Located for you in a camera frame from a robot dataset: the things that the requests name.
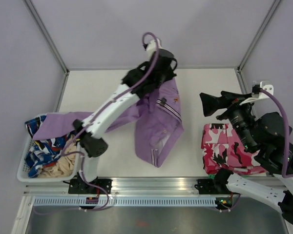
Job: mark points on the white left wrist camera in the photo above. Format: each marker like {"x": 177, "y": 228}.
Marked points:
{"x": 152, "y": 46}

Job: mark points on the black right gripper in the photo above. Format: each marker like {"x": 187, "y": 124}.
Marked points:
{"x": 211, "y": 102}

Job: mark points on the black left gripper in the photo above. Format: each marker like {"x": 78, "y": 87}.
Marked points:
{"x": 170, "y": 75}

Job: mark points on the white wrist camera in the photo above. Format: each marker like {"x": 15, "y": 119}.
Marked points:
{"x": 260, "y": 90}
{"x": 152, "y": 46}

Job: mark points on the pink camouflage folded trousers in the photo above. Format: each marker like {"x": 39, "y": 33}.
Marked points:
{"x": 222, "y": 148}

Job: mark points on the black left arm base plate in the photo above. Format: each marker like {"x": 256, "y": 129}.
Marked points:
{"x": 78, "y": 187}

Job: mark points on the white plastic laundry basket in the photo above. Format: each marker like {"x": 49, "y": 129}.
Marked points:
{"x": 55, "y": 125}

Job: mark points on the purple trousers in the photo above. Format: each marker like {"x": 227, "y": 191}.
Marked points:
{"x": 158, "y": 123}

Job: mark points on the beige garment in basket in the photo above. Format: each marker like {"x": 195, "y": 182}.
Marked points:
{"x": 63, "y": 167}

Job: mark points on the aluminium frame rail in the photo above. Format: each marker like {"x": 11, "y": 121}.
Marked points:
{"x": 128, "y": 186}

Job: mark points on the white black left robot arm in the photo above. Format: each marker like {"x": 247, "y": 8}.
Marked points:
{"x": 138, "y": 82}

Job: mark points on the white slotted cable duct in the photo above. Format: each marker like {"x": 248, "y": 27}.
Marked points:
{"x": 126, "y": 201}

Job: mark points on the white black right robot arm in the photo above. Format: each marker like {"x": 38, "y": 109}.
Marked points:
{"x": 275, "y": 154}

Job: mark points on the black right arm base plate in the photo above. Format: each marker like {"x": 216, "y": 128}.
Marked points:
{"x": 209, "y": 186}

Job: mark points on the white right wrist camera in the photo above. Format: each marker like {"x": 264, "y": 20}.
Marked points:
{"x": 260, "y": 90}

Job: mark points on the blue white patterned garment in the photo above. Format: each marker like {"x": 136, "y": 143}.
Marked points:
{"x": 43, "y": 151}

